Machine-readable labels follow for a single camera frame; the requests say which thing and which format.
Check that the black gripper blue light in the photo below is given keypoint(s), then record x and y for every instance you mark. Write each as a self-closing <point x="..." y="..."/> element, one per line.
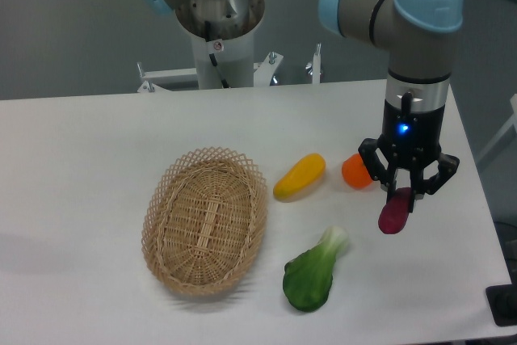
<point x="410" y="142"/>

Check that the purple sweet potato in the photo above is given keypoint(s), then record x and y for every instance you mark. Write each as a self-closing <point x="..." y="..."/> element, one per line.
<point x="394" y="214"/>

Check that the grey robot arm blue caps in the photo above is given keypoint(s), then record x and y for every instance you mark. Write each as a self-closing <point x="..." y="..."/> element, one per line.
<point x="420" y="37"/>

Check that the oval wicker basket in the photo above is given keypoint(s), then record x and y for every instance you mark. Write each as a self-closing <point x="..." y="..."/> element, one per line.
<point x="205" y="222"/>

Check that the orange fruit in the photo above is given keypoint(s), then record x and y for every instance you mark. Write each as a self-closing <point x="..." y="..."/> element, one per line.
<point x="354" y="172"/>

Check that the yellow mango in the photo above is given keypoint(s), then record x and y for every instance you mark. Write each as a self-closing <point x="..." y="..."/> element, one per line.
<point x="304" y="174"/>

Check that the green bok choy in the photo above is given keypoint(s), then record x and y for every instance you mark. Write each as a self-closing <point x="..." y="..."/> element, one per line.
<point x="308" y="277"/>

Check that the black device at table edge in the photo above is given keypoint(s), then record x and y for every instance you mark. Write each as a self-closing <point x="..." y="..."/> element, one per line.
<point x="502" y="302"/>

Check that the white frame at right edge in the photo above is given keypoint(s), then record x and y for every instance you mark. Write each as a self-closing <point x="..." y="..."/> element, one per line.
<point x="501" y="139"/>

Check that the white metal base frame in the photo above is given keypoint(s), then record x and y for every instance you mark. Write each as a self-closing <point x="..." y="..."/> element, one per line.
<point x="211" y="75"/>

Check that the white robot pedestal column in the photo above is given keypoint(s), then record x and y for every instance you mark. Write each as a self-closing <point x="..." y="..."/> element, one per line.
<point x="225" y="28"/>

